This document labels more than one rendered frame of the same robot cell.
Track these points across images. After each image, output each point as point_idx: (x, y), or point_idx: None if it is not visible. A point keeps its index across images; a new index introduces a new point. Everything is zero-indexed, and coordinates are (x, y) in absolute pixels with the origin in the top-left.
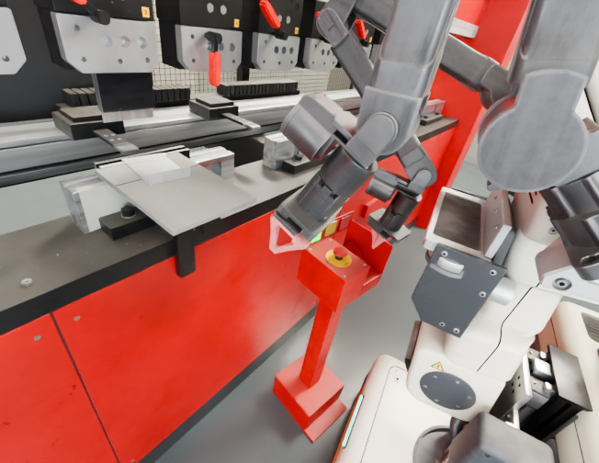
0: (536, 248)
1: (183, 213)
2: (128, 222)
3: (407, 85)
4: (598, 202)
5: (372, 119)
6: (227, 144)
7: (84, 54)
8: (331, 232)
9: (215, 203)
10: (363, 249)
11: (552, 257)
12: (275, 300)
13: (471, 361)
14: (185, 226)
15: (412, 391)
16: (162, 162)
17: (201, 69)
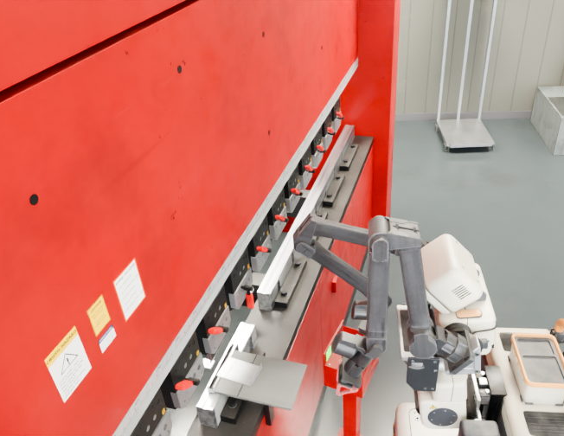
0: None
1: (285, 395)
2: (238, 410)
3: (381, 336)
4: (447, 353)
5: (373, 349)
6: None
7: (214, 345)
8: None
9: (292, 381)
10: None
11: (446, 362)
12: (302, 403)
13: (446, 398)
14: (293, 403)
15: (426, 426)
16: (237, 364)
17: (241, 303)
